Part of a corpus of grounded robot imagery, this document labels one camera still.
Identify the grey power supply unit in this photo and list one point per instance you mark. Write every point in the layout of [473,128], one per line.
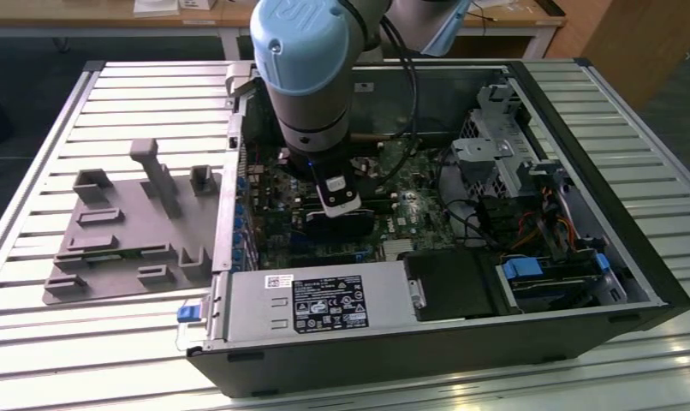
[254,308]

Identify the wooden cabinet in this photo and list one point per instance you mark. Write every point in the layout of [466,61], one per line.
[637,43]

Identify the blue plastic clip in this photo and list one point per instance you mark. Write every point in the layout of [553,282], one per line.
[601,263]

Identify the wooden desk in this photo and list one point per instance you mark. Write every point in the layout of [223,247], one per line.
[66,19]

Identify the black open PC case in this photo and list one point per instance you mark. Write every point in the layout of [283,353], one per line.
[379,364]

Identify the metal drive cage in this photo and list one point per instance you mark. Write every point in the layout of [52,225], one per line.
[494,171]

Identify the blue release latch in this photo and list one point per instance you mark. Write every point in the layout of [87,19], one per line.
[187,312]

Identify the black drive cover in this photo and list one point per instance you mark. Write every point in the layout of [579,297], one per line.
[454,287]

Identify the small white box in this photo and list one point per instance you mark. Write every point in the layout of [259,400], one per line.
[199,4]

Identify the hard disk in blue carrier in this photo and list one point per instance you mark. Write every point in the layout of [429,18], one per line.
[522,267]

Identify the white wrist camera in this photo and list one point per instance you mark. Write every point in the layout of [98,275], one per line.
[339,201]

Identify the silver chipset heatsink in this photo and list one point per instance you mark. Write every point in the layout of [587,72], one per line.
[398,248]

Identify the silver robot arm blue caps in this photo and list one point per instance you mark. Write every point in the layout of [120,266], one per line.
[311,107]

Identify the green motherboard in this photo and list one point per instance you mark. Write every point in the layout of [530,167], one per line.
[419,222]

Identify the black graphics card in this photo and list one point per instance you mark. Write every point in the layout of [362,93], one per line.
[345,228]

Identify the green RAM stick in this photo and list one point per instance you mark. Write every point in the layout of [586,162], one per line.
[102,256]

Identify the grey parts rack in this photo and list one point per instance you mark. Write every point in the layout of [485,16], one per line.
[134,222]

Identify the grey plastic cage latch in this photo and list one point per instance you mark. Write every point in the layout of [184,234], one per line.
[545,169]

